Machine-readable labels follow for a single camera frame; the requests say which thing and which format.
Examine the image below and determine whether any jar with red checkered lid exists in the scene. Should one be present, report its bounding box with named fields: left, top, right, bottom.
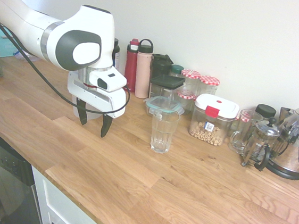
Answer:
left=197, top=74, right=221, bottom=98
left=179, top=68, right=202, bottom=96

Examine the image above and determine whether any black steel dishwasher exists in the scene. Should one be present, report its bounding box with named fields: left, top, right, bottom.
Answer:
left=0, top=121, right=54, bottom=224

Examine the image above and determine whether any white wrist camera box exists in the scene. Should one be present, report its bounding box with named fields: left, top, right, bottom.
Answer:
left=88, top=68, right=129, bottom=94

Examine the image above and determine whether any small jar red checkered lid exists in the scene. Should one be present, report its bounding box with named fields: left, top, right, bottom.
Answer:
left=176, top=90, right=197, bottom=112

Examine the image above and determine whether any black robot camera cable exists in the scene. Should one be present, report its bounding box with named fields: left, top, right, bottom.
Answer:
left=0, top=10, right=138, bottom=115

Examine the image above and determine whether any cereal container with white lid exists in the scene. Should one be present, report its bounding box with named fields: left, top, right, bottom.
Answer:
left=187, top=92, right=242, bottom=149

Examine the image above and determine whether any pale cabinet drawer front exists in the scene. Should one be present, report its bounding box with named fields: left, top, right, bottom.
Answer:
left=26, top=165, right=118, bottom=224

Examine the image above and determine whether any glass jar with green lid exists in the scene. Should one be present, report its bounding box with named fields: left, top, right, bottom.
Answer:
left=168, top=63, right=185, bottom=79

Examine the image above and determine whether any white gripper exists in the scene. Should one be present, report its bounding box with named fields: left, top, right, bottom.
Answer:
left=61, top=70, right=130, bottom=141

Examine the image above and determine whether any glass container with teal lid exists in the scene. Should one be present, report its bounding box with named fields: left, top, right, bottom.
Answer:
left=144, top=94, right=186, bottom=121

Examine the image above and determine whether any clear glass mug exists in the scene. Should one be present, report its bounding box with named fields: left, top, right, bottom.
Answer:
left=227, top=107, right=264, bottom=156

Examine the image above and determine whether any clear container dark square lid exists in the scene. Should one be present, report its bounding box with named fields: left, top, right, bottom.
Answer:
left=147, top=73, right=186, bottom=108

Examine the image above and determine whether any red water bottle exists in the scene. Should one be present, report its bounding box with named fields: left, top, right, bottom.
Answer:
left=122, top=38, right=141, bottom=94

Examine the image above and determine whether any jar with black lid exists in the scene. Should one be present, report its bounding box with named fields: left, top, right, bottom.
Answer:
left=254, top=103, right=278, bottom=123

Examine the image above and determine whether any glass and metal french press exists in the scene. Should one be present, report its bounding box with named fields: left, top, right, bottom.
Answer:
left=240, top=114, right=283, bottom=173

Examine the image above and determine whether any pink bottle with dark lid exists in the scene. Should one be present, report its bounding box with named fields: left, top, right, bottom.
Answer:
left=132, top=38, right=155, bottom=100

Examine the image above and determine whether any tall clear drinking glass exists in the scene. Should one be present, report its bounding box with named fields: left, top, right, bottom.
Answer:
left=148, top=108, right=181, bottom=155

